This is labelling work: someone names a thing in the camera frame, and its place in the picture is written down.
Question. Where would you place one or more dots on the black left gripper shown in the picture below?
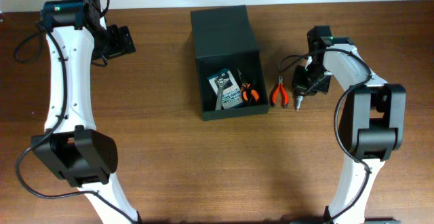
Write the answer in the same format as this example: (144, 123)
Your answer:
(125, 40)

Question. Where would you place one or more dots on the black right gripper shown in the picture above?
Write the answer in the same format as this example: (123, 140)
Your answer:
(303, 88)

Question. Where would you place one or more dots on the white blue screwdriver set box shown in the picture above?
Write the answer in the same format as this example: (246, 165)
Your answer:
(231, 93)

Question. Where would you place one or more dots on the black open cardboard box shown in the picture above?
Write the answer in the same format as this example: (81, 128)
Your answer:
(223, 39)

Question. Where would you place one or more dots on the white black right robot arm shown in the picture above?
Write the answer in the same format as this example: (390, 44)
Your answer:
(368, 118)

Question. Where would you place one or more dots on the silver adjustable wrench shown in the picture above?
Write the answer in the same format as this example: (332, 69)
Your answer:
(220, 82)

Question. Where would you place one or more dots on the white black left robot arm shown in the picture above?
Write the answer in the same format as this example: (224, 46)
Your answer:
(71, 147)

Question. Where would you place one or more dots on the orange black long nose pliers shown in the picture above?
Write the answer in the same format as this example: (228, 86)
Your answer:
(249, 95)

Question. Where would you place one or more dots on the yellow black stubby screwdriver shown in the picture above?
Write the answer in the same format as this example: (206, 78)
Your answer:
(298, 101)

